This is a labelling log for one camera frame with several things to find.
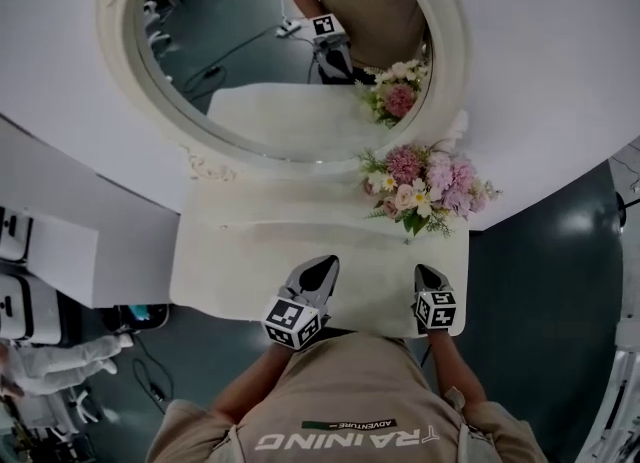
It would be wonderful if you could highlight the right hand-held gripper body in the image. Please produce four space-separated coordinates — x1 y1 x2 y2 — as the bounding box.
412 289 459 335

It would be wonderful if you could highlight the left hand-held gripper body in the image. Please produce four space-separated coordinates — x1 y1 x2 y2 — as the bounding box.
263 295 329 351

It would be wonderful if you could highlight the white dressing table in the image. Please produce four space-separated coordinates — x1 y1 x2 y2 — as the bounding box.
168 170 471 338

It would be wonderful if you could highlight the person's left forearm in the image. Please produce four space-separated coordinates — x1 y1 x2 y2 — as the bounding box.
209 340 294 425

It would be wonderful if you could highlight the person's right forearm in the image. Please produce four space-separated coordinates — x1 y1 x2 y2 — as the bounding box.
429 328 489 410

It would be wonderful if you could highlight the person's beige printed shirt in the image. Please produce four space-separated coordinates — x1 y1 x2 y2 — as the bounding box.
147 333 549 463

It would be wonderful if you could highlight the pink and white flower bouquet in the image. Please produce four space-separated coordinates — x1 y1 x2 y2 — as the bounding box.
357 139 504 240

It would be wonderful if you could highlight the black case with teal item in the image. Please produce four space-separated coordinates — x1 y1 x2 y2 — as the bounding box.
113 303 172 336

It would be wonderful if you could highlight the white low cabinet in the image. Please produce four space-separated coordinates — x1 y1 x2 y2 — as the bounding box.
22 209 175 310

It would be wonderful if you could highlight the black floor stand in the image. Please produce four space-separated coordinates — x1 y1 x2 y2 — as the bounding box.
613 192 632 228

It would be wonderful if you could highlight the oval white framed mirror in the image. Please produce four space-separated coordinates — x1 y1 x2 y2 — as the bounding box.
95 0 474 183

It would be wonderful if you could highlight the white device with black trim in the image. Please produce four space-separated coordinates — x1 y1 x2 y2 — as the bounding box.
0 205 34 263
0 273 62 343

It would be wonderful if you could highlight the black floor cable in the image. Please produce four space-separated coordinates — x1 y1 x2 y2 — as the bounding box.
131 334 177 403

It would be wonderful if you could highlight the white equipment frame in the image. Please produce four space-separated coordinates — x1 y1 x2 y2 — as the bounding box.
589 310 640 463

